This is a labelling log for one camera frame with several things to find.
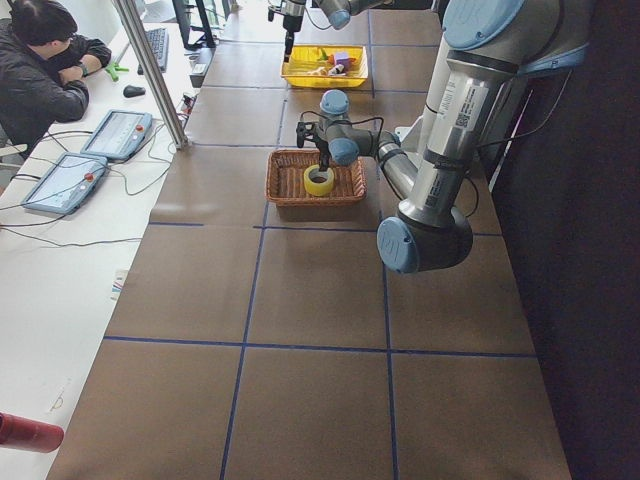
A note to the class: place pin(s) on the black computer mouse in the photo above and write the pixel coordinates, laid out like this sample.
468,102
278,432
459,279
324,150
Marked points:
131,91

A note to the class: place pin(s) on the aluminium frame post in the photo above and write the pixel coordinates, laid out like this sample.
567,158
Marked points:
134,29

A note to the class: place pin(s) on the toy carrot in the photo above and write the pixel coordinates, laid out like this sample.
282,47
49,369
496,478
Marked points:
324,56

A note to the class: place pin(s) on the purple toy block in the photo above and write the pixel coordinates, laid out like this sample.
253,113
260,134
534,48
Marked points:
342,58

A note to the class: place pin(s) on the upper teach pendant tablet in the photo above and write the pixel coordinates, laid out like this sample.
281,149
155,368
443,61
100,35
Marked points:
119,135

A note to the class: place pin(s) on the teach pendant tablet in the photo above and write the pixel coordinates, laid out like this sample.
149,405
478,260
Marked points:
119,135
67,184

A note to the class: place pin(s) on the black keyboard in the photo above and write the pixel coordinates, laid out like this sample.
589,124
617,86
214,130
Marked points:
158,40

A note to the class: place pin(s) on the green clamp tool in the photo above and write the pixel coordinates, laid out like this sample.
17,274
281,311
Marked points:
114,70

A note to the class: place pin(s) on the yellow plastic basket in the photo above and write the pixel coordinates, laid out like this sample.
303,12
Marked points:
304,71

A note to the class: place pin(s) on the crossing blue tape line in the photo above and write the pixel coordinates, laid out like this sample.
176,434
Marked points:
320,348

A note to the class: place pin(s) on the seated person in black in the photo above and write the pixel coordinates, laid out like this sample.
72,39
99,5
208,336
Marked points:
44,61

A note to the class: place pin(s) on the white paper card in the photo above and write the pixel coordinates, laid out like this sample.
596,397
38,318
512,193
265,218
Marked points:
118,283

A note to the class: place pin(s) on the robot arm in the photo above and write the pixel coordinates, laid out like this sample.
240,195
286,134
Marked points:
484,45
337,12

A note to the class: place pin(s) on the panda toy figure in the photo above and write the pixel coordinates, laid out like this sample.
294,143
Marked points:
336,70

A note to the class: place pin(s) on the brown wicker basket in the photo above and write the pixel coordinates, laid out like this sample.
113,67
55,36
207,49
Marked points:
294,178

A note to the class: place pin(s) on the black camera on mount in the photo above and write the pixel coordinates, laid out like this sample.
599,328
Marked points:
305,132

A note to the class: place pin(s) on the lower teach pendant tablet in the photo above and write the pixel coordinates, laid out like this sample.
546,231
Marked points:
67,184

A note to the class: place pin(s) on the red cylinder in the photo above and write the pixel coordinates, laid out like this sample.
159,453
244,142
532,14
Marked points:
29,435

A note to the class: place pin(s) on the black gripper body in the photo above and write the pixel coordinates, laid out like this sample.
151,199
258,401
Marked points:
290,23
323,148

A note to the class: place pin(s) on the yellow tape roll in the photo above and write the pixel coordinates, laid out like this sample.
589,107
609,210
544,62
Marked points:
318,183

